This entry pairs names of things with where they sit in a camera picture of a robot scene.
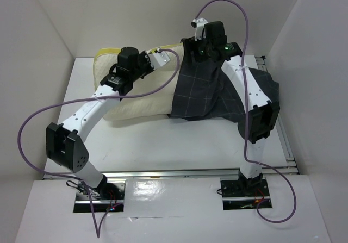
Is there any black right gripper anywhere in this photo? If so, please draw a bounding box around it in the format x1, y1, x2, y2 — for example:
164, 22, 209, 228
183, 34, 214, 65

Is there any cream memory foam pillow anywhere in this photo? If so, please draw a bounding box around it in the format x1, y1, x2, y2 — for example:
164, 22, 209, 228
93, 48, 179, 121

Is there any dark grey checked pillowcase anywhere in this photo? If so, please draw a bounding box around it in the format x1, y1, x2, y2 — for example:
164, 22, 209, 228
170, 39, 280, 123

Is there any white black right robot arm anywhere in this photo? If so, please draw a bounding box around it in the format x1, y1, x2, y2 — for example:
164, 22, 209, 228
183, 18, 280, 195

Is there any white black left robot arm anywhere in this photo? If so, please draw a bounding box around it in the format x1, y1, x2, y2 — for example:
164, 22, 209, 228
46, 47, 156, 199

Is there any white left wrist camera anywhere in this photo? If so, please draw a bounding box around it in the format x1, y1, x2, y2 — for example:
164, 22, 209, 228
148, 47, 170, 70

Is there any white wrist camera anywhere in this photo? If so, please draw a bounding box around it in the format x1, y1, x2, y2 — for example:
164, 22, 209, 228
148, 47, 170, 70
191, 18, 208, 41

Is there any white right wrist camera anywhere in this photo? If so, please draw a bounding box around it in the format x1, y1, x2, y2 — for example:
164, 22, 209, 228
191, 18, 208, 41

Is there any aluminium front rail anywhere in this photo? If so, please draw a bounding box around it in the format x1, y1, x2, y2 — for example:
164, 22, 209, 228
103, 161, 299, 178

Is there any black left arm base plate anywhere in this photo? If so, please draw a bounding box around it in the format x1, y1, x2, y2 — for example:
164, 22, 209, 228
74, 179, 124, 200

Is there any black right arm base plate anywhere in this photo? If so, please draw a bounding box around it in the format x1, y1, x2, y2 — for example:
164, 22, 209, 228
220, 179, 270, 197

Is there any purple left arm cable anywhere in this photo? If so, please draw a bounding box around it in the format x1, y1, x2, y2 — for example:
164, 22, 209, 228
17, 49, 180, 239

